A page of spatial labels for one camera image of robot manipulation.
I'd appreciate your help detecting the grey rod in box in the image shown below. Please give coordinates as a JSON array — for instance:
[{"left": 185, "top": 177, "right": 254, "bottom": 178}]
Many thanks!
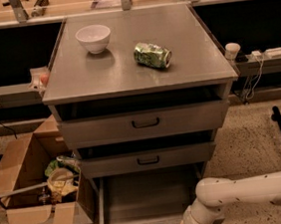
[{"left": 0, "top": 182, "right": 48, "bottom": 199}]

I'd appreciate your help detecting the crushed green soda can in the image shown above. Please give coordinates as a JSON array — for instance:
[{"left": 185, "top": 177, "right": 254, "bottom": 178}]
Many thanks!
[{"left": 134, "top": 43, "right": 171, "bottom": 69}]

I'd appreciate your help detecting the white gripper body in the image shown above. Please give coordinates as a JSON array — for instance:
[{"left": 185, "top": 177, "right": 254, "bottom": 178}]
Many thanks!
[{"left": 180, "top": 205, "right": 210, "bottom": 224}]

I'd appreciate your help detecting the grey top drawer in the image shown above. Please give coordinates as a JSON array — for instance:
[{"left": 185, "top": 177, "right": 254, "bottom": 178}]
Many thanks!
[{"left": 58, "top": 100, "right": 229, "bottom": 149}]

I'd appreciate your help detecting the white power strip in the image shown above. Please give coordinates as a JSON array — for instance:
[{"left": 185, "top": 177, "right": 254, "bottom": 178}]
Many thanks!
[{"left": 264, "top": 47, "right": 281, "bottom": 59}]

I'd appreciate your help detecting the grey metal drawer cabinet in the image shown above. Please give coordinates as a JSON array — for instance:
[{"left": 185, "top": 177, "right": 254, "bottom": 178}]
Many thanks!
[{"left": 43, "top": 4, "right": 237, "bottom": 182}]

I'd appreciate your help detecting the white round-top bottle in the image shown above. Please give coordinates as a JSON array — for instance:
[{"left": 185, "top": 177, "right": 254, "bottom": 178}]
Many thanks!
[{"left": 224, "top": 42, "right": 241, "bottom": 61}]

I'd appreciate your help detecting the grey drawer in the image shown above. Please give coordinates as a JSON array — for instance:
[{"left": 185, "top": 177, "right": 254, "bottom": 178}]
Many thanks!
[
  {"left": 80, "top": 141, "right": 216, "bottom": 178},
  {"left": 98, "top": 164, "right": 201, "bottom": 224},
  {"left": 58, "top": 100, "right": 229, "bottom": 149}
]

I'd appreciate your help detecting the grey bottom drawer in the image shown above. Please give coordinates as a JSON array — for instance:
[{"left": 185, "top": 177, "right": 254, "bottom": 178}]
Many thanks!
[{"left": 98, "top": 164, "right": 201, "bottom": 224}]

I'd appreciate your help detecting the crumpled paper cup trash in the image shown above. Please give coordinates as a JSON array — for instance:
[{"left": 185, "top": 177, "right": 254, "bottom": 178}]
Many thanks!
[{"left": 48, "top": 167, "right": 79, "bottom": 196}]

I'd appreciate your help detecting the white ceramic bowl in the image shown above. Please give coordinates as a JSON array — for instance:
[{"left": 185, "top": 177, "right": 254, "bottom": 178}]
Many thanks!
[{"left": 75, "top": 24, "right": 111, "bottom": 54}]

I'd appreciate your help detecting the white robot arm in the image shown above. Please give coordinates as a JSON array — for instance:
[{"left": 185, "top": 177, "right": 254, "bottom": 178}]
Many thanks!
[{"left": 180, "top": 171, "right": 281, "bottom": 224}]

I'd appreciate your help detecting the clear packet with red item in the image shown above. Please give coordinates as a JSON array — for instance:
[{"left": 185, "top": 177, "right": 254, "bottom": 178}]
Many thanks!
[{"left": 29, "top": 66, "right": 50, "bottom": 92}]

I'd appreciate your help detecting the grey middle drawer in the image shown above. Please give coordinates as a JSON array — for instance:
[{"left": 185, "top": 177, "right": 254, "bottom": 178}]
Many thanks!
[{"left": 80, "top": 141, "right": 216, "bottom": 178}]

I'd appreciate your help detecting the open cardboard box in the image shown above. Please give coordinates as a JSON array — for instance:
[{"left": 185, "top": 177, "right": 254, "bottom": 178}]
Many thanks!
[{"left": 0, "top": 117, "right": 95, "bottom": 224}]

